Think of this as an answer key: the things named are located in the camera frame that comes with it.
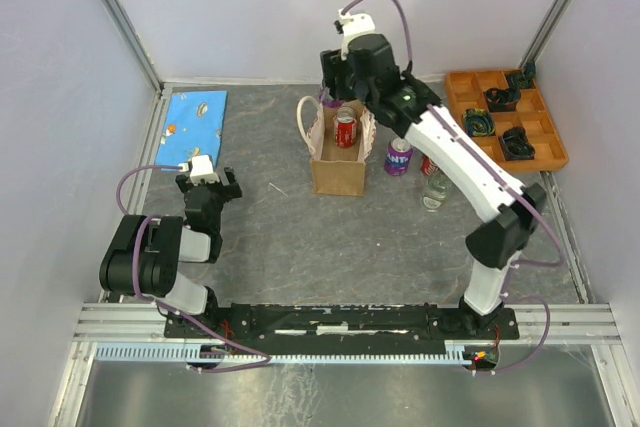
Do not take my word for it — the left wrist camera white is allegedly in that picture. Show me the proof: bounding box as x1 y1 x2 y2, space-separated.
179 155 220 185

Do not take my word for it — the brown canvas tote bag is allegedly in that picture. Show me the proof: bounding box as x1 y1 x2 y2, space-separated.
296 96 376 196

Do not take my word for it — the red Coke can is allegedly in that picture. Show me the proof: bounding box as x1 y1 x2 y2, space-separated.
333 106 358 148
420 155 439 176

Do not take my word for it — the orange compartment tray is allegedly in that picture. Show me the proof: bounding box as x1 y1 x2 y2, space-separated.
444 68 569 173

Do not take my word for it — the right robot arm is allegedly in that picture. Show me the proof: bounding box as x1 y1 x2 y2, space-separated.
320 34 546 338

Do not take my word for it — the blue patterned cloth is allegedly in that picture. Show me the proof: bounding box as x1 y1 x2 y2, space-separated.
155 90 228 165

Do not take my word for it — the clear green glass bottle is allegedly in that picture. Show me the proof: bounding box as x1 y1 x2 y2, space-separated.
422 170 453 212

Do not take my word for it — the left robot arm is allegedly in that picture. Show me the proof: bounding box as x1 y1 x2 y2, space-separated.
99 167 242 337

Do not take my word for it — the blue yellow rolled tie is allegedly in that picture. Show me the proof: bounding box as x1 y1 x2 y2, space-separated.
462 108 496 138

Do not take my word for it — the aluminium frame rail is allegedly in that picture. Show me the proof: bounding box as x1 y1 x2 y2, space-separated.
73 303 621 346

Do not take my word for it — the black rolled belt lower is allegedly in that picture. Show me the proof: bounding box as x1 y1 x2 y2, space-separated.
500 126 536 161

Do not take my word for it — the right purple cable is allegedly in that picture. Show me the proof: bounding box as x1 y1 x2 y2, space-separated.
341 0 566 377

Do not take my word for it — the blue slotted cable duct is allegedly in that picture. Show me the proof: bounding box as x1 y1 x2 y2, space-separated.
94 342 476 363

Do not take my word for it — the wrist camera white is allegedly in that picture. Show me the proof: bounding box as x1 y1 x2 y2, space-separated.
334 11 376 60
179 155 220 185

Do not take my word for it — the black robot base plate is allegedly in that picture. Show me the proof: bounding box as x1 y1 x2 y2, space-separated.
196 304 520 356

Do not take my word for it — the green rolled tie corner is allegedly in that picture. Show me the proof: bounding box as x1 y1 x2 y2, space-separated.
505 60 537 90

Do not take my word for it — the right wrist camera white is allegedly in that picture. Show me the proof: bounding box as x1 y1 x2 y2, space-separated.
334 11 376 60

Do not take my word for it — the purple Fanta can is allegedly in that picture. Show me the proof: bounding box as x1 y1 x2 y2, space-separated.
318 87 333 106
384 137 413 176

